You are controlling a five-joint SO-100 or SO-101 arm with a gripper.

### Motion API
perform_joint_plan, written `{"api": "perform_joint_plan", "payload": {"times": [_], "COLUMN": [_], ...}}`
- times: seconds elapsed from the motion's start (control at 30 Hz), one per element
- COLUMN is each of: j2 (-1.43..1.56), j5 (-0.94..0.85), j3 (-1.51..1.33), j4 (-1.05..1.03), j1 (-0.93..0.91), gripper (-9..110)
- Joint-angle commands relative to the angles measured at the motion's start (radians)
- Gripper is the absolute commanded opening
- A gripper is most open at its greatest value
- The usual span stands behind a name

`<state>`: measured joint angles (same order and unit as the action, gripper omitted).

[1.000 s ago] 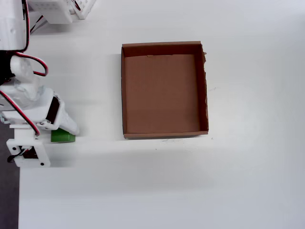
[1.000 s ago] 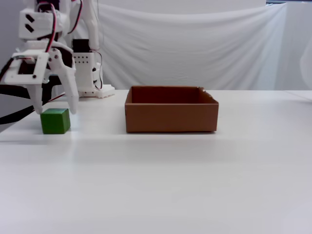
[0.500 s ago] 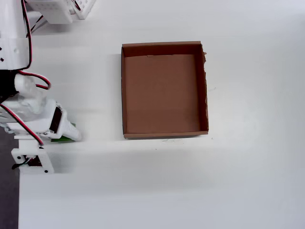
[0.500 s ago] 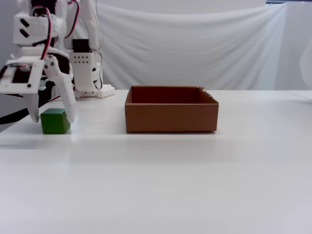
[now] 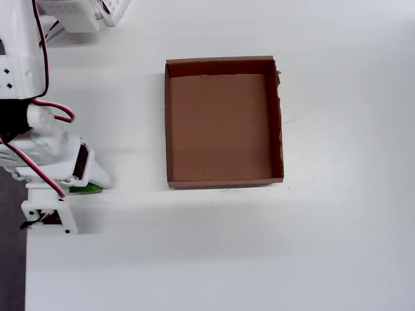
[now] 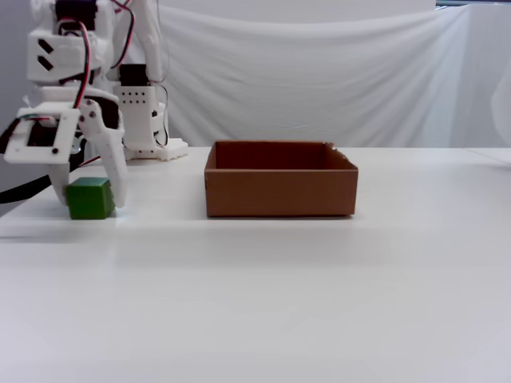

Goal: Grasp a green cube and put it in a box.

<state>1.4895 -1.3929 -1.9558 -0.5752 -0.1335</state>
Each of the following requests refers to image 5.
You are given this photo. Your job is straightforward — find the green cube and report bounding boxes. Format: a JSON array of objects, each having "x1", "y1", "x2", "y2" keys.
[{"x1": 69, "y1": 182, "x2": 105, "y2": 195}]

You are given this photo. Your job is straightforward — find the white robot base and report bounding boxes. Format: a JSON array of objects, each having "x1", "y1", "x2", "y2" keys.
[{"x1": 96, "y1": 0, "x2": 131, "y2": 27}]

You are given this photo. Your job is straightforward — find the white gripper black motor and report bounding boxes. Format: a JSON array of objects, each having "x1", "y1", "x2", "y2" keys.
[{"x1": 0, "y1": 131, "x2": 114, "y2": 189}]

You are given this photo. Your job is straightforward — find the brown cardboard box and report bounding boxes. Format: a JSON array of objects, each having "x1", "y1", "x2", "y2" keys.
[{"x1": 164, "y1": 55, "x2": 285, "y2": 190}]

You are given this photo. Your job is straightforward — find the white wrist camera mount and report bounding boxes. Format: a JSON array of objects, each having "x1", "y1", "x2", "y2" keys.
[{"x1": 21, "y1": 181, "x2": 79, "y2": 236}]

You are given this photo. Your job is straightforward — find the black camera cable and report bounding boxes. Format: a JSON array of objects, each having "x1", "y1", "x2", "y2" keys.
[{"x1": 19, "y1": 214, "x2": 45, "y2": 230}]

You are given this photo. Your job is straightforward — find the red black servo wire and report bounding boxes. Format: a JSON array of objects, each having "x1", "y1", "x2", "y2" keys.
[
  {"x1": 0, "y1": 135, "x2": 67, "y2": 199},
  {"x1": 31, "y1": 0, "x2": 76, "y2": 124}
]

